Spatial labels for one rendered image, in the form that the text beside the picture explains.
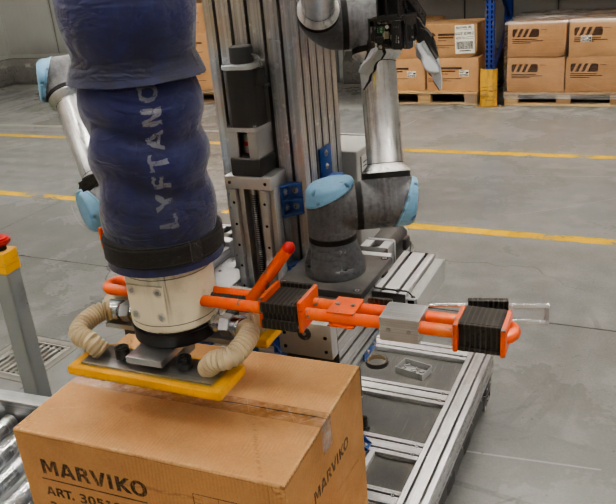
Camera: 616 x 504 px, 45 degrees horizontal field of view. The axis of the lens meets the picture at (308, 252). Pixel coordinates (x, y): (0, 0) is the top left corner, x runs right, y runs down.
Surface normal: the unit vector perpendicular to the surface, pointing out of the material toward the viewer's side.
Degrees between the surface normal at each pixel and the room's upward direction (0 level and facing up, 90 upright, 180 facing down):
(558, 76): 90
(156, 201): 74
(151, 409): 0
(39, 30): 90
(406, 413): 0
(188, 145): 68
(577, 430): 0
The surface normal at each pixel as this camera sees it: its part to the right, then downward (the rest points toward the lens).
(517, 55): -0.42, 0.38
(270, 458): -0.08, -0.92
